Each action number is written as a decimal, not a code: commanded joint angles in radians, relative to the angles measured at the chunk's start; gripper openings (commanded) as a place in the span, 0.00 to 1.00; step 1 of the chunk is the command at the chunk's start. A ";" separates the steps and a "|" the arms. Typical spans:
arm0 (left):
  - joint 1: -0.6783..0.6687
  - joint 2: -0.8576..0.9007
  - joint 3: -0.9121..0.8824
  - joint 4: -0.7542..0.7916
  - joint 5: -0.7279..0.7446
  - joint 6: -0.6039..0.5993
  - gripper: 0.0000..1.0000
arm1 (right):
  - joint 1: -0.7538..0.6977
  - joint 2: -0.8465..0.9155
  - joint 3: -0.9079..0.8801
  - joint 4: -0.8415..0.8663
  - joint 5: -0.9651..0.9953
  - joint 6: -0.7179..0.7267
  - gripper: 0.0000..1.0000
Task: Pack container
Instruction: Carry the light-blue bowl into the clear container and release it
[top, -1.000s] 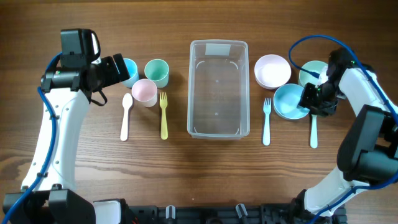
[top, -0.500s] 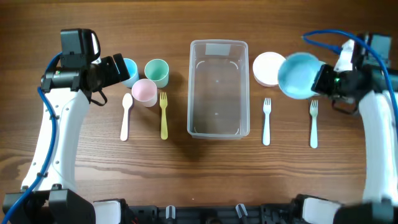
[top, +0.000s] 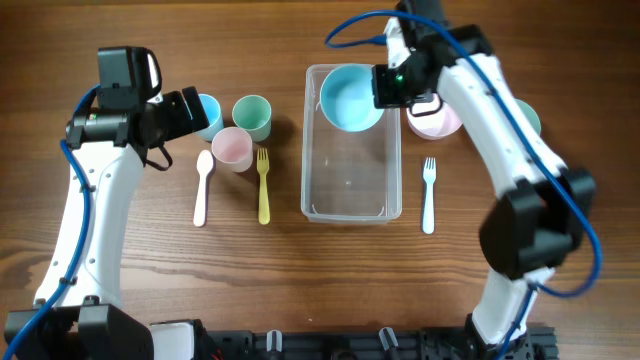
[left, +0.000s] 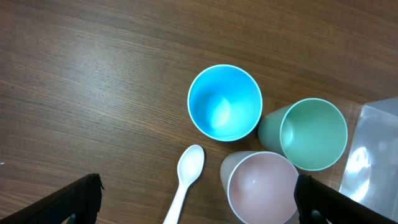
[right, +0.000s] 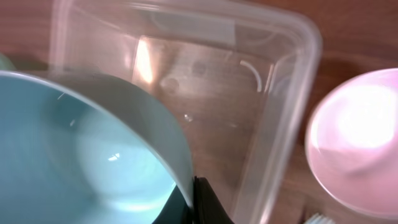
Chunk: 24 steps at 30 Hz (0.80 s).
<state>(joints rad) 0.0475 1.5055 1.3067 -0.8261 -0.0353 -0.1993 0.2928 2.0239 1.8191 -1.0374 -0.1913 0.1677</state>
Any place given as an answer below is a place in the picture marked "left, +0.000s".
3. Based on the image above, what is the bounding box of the white plastic spoon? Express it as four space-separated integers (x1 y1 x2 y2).
163 144 205 224

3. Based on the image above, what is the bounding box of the pink plastic cup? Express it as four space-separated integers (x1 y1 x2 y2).
220 151 299 224

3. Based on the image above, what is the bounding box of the blue plastic cup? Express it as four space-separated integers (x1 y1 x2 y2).
187 64 263 142

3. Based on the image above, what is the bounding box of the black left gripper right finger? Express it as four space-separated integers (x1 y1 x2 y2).
294 174 395 224

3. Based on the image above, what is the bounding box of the green plastic cup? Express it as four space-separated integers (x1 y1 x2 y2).
258 98 348 171

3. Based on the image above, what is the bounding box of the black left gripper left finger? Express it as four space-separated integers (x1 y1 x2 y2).
1 174 104 224

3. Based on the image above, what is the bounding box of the clear plastic container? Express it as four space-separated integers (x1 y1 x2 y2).
339 98 398 222

